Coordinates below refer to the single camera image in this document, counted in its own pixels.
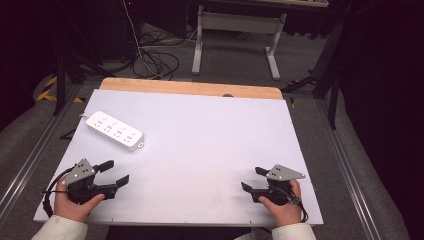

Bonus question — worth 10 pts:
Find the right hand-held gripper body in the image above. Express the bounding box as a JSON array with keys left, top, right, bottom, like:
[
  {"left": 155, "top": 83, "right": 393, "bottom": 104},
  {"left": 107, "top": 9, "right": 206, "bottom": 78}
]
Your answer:
[{"left": 252, "top": 164, "right": 306, "bottom": 206}]

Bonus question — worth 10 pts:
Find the person's right hand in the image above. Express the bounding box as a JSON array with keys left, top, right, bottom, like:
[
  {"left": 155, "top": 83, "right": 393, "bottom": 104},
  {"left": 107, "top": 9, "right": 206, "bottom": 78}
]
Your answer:
[{"left": 258, "top": 179, "right": 304, "bottom": 229}]

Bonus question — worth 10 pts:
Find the person's left hand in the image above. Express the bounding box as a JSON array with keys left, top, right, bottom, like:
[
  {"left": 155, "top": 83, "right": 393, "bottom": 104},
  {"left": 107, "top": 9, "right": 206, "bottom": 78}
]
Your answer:
[{"left": 53, "top": 176, "right": 106, "bottom": 224}]

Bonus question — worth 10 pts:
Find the yellow black floor tape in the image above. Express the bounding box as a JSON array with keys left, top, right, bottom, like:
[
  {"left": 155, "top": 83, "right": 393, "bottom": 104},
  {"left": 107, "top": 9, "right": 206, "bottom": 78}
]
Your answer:
[{"left": 36, "top": 75, "right": 86, "bottom": 104}]

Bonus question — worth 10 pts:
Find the thin white floor cable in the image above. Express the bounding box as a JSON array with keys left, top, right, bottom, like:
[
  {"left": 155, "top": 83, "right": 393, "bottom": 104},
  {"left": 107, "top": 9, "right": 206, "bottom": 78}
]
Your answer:
[{"left": 121, "top": 0, "right": 198, "bottom": 80}]

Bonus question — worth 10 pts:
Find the black tripod stand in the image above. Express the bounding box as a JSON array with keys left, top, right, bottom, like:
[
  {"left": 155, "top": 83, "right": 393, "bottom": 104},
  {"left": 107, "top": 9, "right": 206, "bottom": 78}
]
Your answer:
[{"left": 53, "top": 0, "right": 114, "bottom": 116}]

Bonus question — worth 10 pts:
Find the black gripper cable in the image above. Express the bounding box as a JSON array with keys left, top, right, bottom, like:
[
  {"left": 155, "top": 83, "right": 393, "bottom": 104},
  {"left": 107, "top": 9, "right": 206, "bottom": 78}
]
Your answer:
[
  {"left": 41, "top": 166, "right": 76, "bottom": 219},
  {"left": 278, "top": 186, "right": 310, "bottom": 224}
]

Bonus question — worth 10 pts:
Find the white power strip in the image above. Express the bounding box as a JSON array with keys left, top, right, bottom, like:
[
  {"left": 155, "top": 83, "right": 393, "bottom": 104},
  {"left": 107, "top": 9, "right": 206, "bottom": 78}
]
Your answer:
[{"left": 85, "top": 110, "right": 145, "bottom": 153}]

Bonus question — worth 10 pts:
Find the dark curtain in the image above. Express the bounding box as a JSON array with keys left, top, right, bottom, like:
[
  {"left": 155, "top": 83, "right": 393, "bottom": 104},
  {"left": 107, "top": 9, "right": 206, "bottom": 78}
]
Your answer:
[
  {"left": 336, "top": 0, "right": 424, "bottom": 240},
  {"left": 0, "top": 0, "right": 68, "bottom": 131}
]

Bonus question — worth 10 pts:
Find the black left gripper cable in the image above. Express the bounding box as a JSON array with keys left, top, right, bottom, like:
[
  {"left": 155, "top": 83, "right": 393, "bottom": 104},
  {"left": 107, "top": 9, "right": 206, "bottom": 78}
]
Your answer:
[{"left": 41, "top": 166, "right": 76, "bottom": 219}]

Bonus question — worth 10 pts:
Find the black floor cable bundle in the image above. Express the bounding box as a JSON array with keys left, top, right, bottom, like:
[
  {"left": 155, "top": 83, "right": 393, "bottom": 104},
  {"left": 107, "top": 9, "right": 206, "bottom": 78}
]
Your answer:
[{"left": 131, "top": 29, "right": 181, "bottom": 81}]

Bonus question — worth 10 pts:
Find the metal floor rail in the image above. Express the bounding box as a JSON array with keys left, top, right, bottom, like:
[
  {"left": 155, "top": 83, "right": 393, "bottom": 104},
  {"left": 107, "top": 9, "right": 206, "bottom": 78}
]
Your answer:
[
  {"left": 0, "top": 83, "right": 84, "bottom": 214},
  {"left": 315, "top": 99, "right": 380, "bottom": 240}
]

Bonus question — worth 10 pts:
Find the person's dark lap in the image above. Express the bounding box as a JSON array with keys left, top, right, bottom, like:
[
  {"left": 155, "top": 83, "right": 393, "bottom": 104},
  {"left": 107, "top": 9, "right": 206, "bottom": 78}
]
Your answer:
[{"left": 105, "top": 226, "right": 253, "bottom": 240}]

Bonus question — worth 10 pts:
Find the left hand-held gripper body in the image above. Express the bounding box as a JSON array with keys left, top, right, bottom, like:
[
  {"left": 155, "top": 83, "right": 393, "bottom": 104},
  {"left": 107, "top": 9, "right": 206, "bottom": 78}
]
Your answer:
[{"left": 61, "top": 158, "right": 118, "bottom": 205}]

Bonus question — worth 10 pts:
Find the black metal stand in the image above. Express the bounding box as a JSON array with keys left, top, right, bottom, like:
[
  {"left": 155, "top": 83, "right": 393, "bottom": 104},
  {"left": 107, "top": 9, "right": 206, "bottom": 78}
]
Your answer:
[{"left": 281, "top": 19, "right": 346, "bottom": 130}]

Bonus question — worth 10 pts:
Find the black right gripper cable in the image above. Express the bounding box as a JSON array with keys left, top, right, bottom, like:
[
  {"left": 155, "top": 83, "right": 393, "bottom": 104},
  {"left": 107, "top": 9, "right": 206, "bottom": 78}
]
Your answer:
[{"left": 278, "top": 186, "right": 310, "bottom": 224}]

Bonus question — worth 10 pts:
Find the white desk frame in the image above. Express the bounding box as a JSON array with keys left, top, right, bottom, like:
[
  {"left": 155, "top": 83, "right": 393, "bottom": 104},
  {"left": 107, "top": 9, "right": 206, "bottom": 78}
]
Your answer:
[{"left": 191, "top": 0, "right": 330, "bottom": 81}]

